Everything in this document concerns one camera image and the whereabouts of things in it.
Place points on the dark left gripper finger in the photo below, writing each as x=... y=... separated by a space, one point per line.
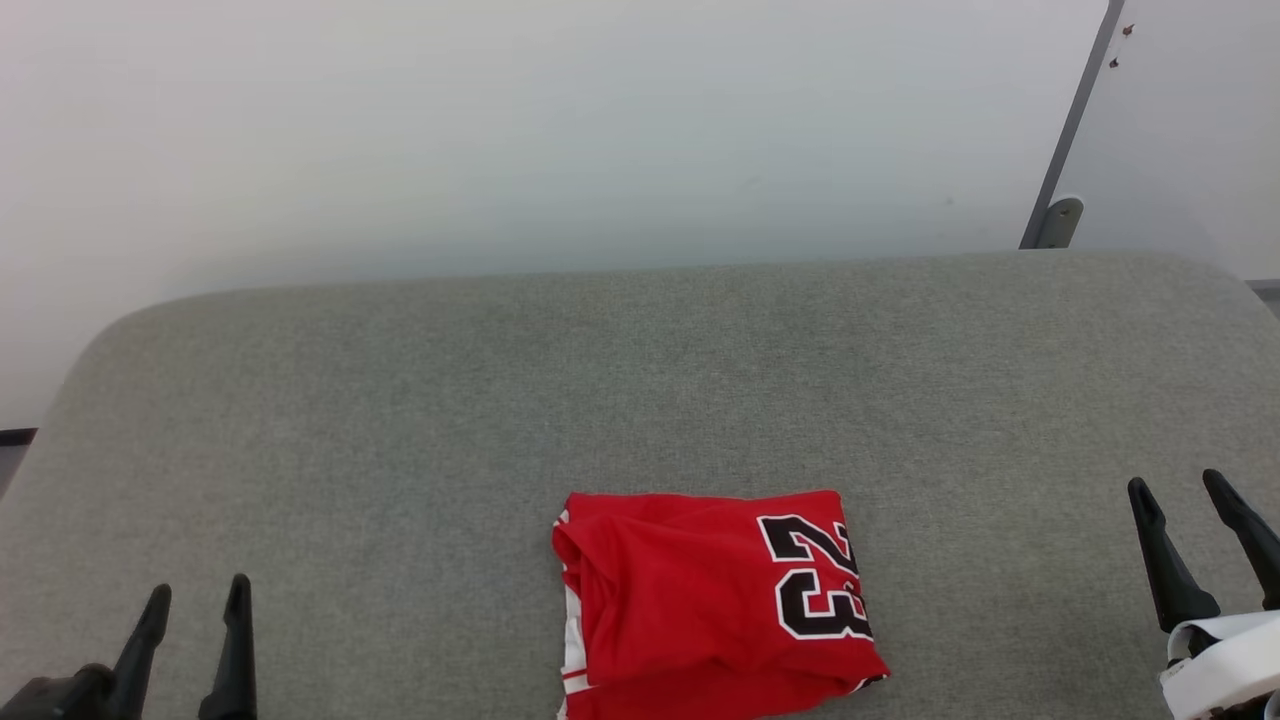
x=235 y=660
x=140 y=660

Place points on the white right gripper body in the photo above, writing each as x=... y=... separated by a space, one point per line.
x=1230 y=660

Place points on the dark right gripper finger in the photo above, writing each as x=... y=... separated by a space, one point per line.
x=1170 y=570
x=1255 y=550

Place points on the red Bulls basketball jersey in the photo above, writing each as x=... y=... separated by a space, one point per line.
x=690 y=600

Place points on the grey fabric sofa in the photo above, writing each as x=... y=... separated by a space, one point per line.
x=640 y=380

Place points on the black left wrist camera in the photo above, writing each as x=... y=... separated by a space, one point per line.
x=60 y=697

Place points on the grey metal wall post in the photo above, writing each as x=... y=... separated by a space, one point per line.
x=1065 y=150

